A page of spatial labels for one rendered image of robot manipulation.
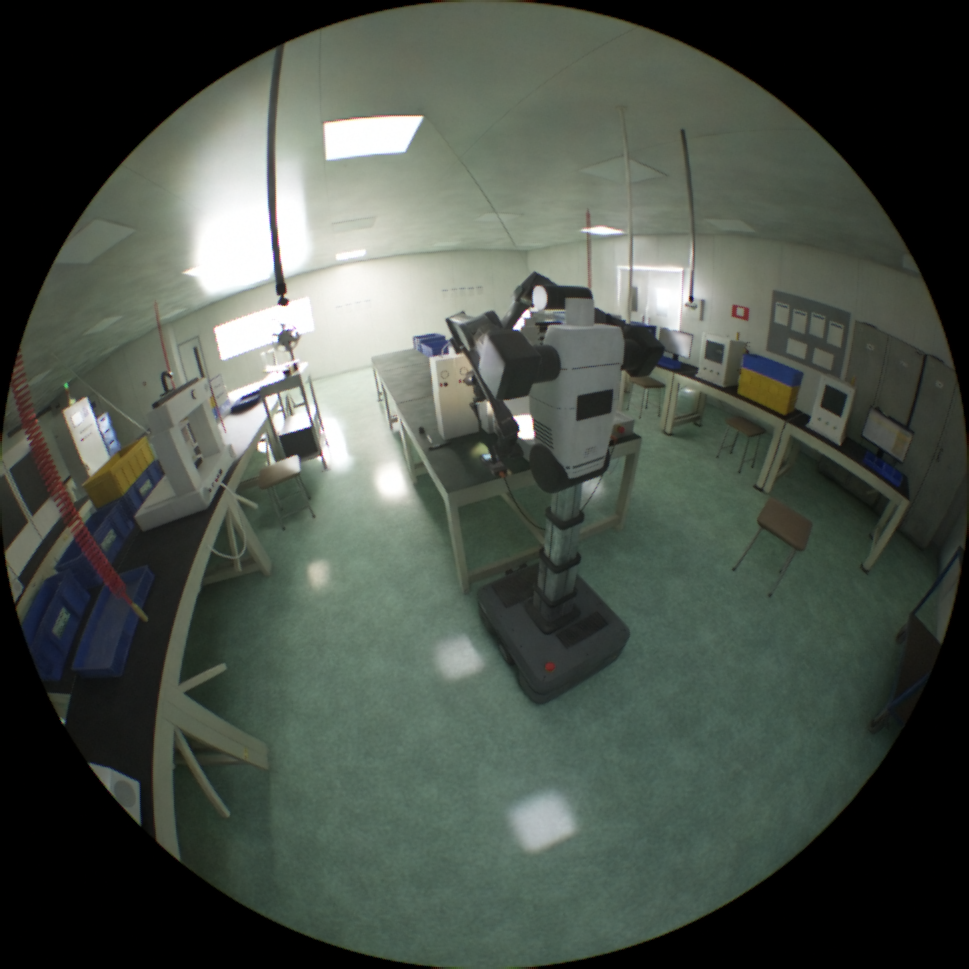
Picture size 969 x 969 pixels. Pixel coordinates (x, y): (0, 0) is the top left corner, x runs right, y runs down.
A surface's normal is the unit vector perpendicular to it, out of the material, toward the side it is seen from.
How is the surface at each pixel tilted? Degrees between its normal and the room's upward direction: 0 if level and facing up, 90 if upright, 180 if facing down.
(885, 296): 90
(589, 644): 0
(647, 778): 0
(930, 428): 90
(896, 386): 90
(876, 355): 90
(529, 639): 0
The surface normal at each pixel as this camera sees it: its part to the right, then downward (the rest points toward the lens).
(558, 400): -0.50, 0.50
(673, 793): -0.07, -0.83
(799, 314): -0.92, 0.26
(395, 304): 0.39, 0.49
